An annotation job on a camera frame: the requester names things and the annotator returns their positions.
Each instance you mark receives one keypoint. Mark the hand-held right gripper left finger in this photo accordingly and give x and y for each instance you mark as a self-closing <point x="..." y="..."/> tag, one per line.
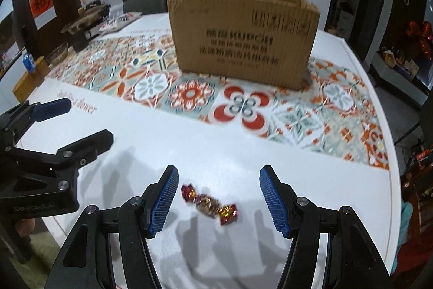
<point x="164" y="201"/>

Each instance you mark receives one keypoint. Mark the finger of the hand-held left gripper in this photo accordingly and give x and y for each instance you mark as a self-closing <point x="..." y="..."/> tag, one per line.
<point x="50" y="109"/>
<point x="91" y="143"/>

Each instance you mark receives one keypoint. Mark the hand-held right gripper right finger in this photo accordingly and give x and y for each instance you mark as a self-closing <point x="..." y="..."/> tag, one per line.
<point x="275" y="204"/>

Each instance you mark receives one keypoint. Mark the red candy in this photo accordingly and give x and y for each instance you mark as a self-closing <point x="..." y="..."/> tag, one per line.
<point x="208" y="204"/>

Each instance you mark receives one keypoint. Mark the brown cardboard box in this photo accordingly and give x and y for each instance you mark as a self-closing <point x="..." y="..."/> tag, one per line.
<point x="243" y="48"/>

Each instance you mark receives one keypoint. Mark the wooden box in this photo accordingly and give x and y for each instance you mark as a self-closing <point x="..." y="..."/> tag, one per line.
<point x="32" y="84"/>

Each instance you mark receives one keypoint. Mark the glass bowl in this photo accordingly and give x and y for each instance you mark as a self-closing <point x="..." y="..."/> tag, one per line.
<point x="57" y="53"/>

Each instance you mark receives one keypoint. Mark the black teapot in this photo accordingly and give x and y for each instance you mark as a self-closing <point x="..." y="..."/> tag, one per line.
<point x="79" y="40"/>

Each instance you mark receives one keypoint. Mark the brown tea tray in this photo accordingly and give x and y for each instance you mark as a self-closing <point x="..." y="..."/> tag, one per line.
<point x="81" y="23"/>

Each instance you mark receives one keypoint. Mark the patterned table cloth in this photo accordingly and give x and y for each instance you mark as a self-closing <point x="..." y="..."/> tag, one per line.
<point x="243" y="106"/>

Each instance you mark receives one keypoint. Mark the red and white door poster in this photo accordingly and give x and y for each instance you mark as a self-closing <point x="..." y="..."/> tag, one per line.
<point x="41" y="3"/>

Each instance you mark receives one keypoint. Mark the dark tea set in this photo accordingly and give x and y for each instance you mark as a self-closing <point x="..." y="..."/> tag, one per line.
<point x="96" y="8"/>

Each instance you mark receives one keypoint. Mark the printed papers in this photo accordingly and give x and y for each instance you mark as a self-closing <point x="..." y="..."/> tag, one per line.
<point x="118" y="21"/>

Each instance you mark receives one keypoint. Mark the grey chair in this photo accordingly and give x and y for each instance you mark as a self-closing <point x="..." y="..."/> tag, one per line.
<point x="145" y="3"/>

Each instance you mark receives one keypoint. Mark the red balloon decoration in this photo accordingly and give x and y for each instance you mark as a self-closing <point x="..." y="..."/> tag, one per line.
<point x="423" y="38"/>

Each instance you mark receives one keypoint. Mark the dark doorway frame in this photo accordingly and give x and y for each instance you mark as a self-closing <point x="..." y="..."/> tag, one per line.
<point x="375" y="4"/>

